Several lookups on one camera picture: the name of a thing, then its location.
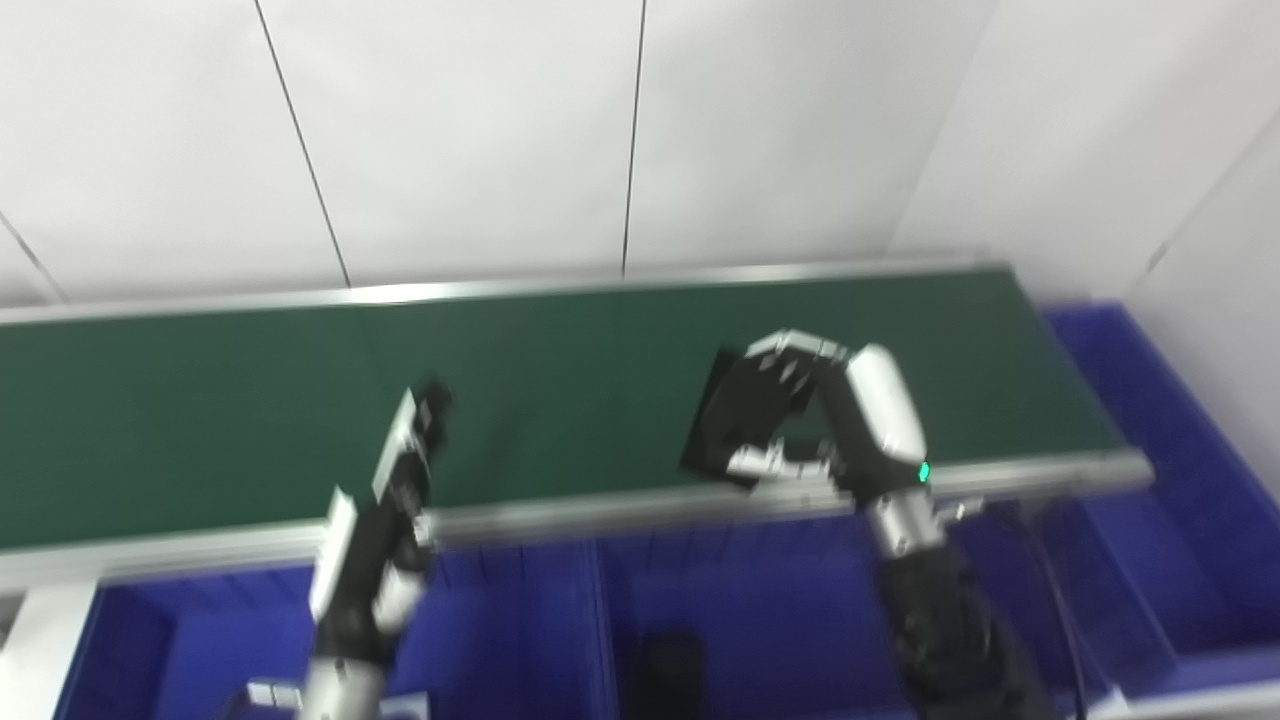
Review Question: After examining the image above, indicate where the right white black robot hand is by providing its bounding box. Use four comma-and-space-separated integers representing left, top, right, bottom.
725, 328, 933, 501

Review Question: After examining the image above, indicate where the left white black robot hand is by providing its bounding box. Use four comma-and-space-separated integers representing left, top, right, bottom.
308, 380, 456, 663

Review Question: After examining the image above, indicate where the black cylinder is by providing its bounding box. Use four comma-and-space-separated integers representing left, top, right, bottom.
635, 628, 706, 720
680, 345, 831, 491

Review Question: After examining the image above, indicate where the blue plastic bin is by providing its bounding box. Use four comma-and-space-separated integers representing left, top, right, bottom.
55, 545, 611, 720
595, 490, 1191, 720
1040, 300, 1280, 691

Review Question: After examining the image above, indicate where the green conveyor belt aluminium frame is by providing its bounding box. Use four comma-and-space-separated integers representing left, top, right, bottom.
0, 258, 1156, 591

